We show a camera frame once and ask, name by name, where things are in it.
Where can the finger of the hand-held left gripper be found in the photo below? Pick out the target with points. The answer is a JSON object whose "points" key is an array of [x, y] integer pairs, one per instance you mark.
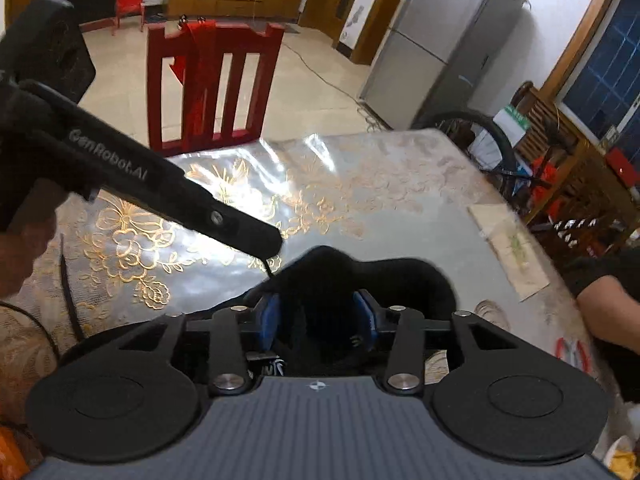
{"points": [[235, 230]]}

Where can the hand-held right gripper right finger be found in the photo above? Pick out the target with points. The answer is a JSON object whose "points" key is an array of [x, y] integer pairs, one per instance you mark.
{"points": [[364, 317]]}

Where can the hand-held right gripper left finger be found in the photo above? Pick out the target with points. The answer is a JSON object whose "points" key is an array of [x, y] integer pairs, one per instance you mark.
{"points": [[269, 320]]}

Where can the black shoelace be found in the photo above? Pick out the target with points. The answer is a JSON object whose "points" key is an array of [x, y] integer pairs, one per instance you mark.
{"points": [[270, 267]]}

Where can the black sneaker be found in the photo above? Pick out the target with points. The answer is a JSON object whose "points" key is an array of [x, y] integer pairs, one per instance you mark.
{"points": [[330, 270]]}

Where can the person's left hand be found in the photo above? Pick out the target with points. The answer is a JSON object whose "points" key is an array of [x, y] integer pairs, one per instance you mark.
{"points": [[22, 255]]}

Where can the red wooden chair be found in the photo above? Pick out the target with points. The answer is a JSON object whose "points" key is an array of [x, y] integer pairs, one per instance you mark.
{"points": [[165, 90]]}

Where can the small red plastic chair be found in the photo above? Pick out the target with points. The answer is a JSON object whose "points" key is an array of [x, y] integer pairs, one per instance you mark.
{"points": [[130, 5]]}

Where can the red cloth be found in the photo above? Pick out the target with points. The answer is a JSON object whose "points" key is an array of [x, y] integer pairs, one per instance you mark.
{"points": [[197, 70]]}

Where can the white paper sheet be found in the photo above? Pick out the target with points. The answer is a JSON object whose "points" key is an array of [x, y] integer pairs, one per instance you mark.
{"points": [[510, 250]]}

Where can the red plastic bag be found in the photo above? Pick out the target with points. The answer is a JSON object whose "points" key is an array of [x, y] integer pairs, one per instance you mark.
{"points": [[542, 180]]}

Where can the black bicycle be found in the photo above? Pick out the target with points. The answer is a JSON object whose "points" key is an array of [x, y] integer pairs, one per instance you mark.
{"points": [[505, 140]]}

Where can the white green carton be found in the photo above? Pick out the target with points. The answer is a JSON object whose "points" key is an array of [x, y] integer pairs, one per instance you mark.
{"points": [[515, 120]]}

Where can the brown wooden chair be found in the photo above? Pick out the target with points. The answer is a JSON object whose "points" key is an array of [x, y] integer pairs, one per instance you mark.
{"points": [[585, 195]]}

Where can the wooden bench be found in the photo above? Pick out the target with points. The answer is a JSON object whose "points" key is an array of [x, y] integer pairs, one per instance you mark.
{"points": [[540, 115]]}

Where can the silver refrigerator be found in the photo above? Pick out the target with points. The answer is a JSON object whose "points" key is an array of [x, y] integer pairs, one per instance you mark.
{"points": [[425, 35]]}

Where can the orange garment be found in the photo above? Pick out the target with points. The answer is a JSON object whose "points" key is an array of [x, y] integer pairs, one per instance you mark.
{"points": [[12, 455]]}

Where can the white plate with yellow food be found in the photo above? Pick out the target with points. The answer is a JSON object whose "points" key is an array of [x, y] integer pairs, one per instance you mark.
{"points": [[622, 460]]}

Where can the red box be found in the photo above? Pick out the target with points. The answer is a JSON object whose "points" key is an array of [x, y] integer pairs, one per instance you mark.
{"points": [[622, 167]]}

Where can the barred window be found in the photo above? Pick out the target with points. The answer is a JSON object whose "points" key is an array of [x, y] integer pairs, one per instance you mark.
{"points": [[600, 70]]}

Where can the wooden door frame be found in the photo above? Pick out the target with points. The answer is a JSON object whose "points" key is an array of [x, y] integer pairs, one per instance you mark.
{"points": [[385, 15]]}

